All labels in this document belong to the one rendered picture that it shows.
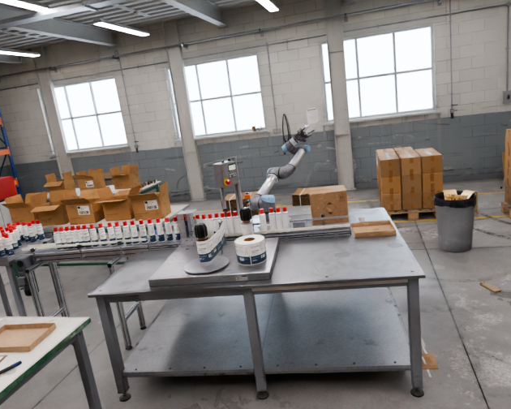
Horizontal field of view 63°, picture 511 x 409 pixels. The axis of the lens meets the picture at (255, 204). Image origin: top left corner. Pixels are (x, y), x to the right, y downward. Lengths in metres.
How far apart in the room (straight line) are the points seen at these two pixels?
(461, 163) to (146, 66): 6.54
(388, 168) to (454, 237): 1.59
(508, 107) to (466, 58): 1.15
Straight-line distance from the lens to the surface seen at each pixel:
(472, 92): 8.61
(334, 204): 3.50
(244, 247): 2.72
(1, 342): 2.81
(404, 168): 6.27
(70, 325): 2.73
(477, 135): 8.69
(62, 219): 5.55
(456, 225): 5.09
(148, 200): 4.81
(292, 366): 2.93
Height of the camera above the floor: 1.90
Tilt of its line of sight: 13 degrees down
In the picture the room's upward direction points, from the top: 8 degrees counter-clockwise
